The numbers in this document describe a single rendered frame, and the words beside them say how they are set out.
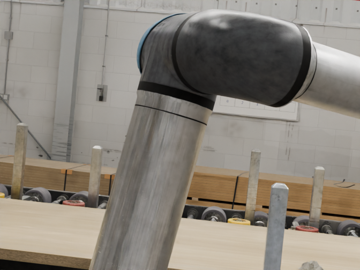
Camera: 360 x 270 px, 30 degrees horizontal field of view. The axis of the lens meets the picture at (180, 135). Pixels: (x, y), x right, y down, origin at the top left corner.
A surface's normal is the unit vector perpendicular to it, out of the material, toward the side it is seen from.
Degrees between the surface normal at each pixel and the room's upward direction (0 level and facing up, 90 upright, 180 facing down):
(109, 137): 90
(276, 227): 90
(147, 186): 84
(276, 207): 90
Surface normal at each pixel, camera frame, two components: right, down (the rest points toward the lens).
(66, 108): -0.16, 0.04
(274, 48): 0.10, -0.16
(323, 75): 0.42, 0.20
